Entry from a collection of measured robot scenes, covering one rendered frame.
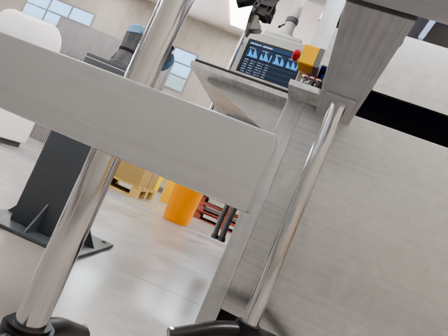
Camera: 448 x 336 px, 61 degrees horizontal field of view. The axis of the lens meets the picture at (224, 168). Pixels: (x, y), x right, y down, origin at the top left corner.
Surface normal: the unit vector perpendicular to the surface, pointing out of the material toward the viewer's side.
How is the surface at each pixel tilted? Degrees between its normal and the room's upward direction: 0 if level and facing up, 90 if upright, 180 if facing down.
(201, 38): 90
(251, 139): 90
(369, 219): 90
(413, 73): 90
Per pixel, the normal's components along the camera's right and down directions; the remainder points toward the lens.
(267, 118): -0.15, -0.15
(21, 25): 0.09, -0.39
